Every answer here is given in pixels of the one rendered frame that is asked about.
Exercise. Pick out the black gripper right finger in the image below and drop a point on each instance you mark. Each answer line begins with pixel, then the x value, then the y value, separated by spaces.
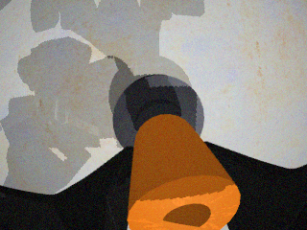
pixel 271 196

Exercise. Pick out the dark grey round pedestal with shaft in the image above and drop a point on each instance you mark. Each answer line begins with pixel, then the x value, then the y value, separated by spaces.
pixel 152 96

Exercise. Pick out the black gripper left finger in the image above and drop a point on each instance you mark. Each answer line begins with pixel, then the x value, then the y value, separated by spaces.
pixel 97 202

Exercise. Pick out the orange knob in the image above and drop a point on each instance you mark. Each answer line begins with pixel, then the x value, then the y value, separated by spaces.
pixel 176 183

